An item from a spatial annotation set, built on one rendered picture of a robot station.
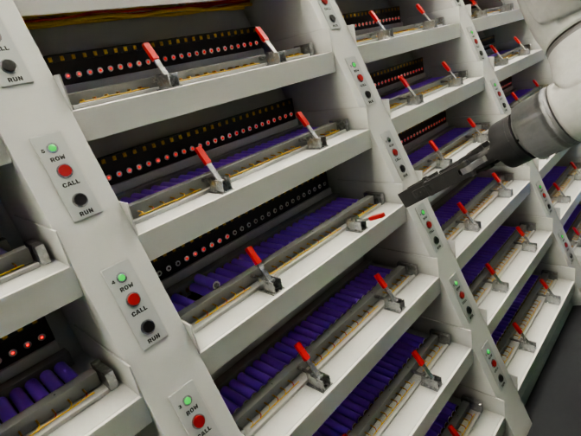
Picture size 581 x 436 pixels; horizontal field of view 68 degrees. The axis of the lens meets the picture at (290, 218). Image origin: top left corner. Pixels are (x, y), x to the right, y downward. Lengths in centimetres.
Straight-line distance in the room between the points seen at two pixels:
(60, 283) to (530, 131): 65
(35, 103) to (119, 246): 22
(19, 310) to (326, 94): 79
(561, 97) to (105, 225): 63
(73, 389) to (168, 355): 13
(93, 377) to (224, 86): 52
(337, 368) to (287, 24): 79
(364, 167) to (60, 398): 78
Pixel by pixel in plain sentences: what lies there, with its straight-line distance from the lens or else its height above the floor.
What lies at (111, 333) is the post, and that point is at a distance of 63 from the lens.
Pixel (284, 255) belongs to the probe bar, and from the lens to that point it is 85.
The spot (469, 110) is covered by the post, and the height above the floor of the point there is 79.
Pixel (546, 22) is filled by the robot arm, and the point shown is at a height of 88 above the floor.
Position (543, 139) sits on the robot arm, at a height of 75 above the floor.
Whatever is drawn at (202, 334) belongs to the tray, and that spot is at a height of 69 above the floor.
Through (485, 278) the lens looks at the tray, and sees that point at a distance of 142.
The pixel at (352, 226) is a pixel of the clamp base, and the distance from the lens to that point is 94.
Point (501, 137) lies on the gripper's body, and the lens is 71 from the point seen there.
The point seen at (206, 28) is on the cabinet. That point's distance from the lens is 115.
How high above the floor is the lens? 85
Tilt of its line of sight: 4 degrees down
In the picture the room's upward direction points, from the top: 26 degrees counter-clockwise
